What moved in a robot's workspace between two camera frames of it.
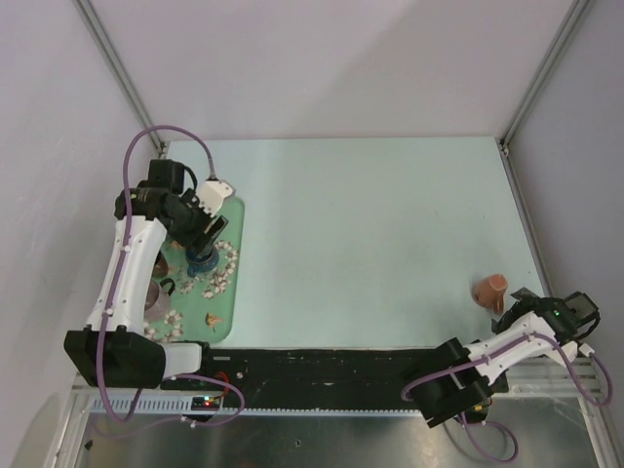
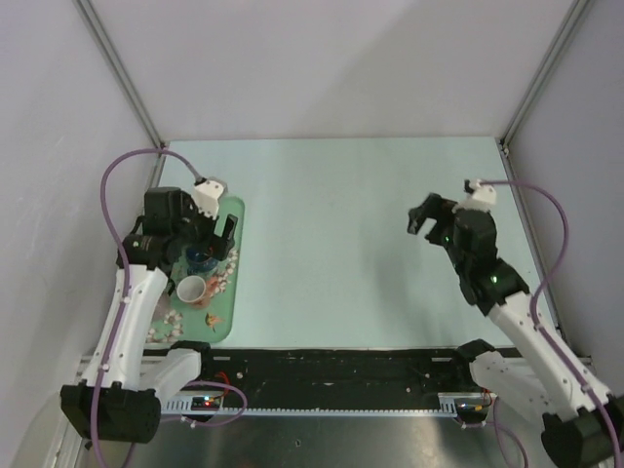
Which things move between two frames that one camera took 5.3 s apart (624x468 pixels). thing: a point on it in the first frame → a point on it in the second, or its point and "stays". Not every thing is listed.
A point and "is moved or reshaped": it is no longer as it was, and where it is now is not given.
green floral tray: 205,307 stays
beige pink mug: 489,292 is moved or reshaped
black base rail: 315,379 stays
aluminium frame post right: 576,10 stays
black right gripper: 512,313 → 436,208
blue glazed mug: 203,263 stays
